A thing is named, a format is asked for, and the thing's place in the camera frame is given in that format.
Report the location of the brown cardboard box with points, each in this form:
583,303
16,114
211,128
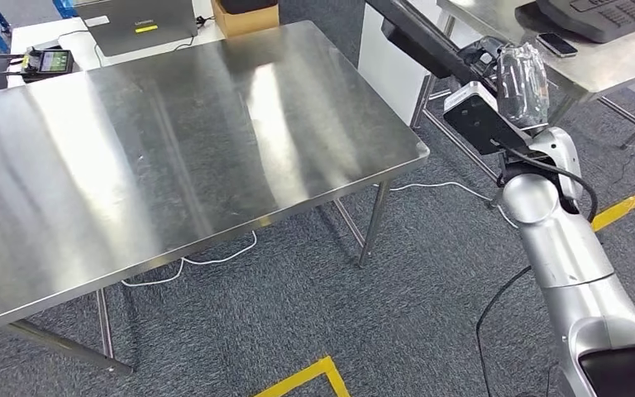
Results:
243,24

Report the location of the black remote controller with screen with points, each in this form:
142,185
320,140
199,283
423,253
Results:
54,61

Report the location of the white panel cabinet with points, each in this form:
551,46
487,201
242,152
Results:
394,71

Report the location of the grey laptop yellow sticker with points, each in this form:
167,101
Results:
137,24

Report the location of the black ribbed plastic panel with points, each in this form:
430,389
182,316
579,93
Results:
613,16

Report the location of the stainless steel table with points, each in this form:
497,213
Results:
597,60

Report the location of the yellow floor tape square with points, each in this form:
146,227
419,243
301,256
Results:
624,208
317,370

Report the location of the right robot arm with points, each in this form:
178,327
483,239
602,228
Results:
564,246

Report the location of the stainless steel workbench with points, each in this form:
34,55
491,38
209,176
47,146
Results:
186,137

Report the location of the white desk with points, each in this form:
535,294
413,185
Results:
32,33

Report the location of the black plastic plate frame part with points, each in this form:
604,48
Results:
421,33

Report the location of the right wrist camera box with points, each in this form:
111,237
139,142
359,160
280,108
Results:
476,118

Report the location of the black smartphone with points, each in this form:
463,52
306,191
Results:
557,44

